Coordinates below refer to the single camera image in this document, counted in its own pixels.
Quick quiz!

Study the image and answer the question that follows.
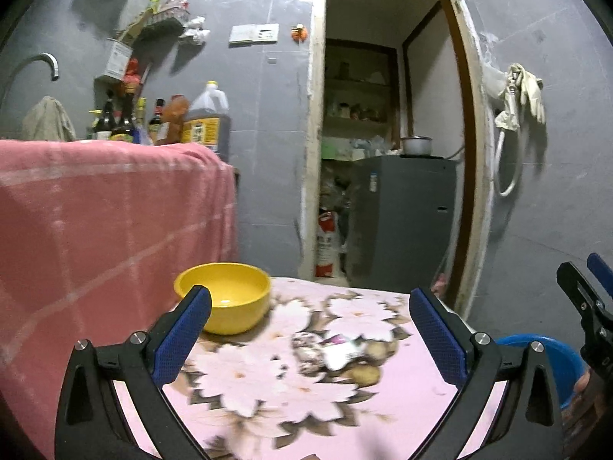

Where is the grey small refrigerator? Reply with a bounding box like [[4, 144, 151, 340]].
[[345, 156, 457, 293]]

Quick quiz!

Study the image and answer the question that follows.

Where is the wire wall shelf rack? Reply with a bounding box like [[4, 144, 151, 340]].
[[137, 0, 190, 39]]

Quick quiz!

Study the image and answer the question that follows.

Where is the metal pot on fridge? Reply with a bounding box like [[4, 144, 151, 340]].
[[401, 135, 432, 157]]

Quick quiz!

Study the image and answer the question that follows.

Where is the pink checked cloth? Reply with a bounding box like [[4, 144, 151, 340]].
[[1, 140, 237, 458]]

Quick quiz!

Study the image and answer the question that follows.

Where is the dark glass sauce bottle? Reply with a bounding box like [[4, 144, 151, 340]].
[[110, 92, 136, 143]]

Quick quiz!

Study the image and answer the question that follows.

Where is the pink floral table cloth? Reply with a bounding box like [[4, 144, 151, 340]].
[[112, 276, 509, 460]]

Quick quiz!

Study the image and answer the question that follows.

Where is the white hose loop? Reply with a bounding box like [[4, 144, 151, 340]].
[[491, 118, 525, 199]]

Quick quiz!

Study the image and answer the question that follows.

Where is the orange wall hook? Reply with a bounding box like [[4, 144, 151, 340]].
[[291, 24, 308, 44]]

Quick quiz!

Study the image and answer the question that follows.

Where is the blue plastic bucket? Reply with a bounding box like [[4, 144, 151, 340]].
[[497, 333, 585, 409]]

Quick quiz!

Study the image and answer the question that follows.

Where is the large soy sauce jug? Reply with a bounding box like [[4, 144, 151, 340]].
[[181, 81, 232, 162]]

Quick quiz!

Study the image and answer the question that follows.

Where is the white wall switch plate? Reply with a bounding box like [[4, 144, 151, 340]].
[[229, 23, 280, 46]]

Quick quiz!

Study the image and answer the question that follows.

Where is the metal sink faucet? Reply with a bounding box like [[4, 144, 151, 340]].
[[1, 52, 60, 107]]

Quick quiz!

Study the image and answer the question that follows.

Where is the beige rag on faucet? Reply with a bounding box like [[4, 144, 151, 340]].
[[22, 95, 77, 141]]

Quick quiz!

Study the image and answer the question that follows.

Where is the white red rice sack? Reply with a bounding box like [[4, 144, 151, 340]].
[[315, 210, 340, 278]]

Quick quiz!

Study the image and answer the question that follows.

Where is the yellow plastic bowl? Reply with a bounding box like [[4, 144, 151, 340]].
[[174, 263, 271, 335]]

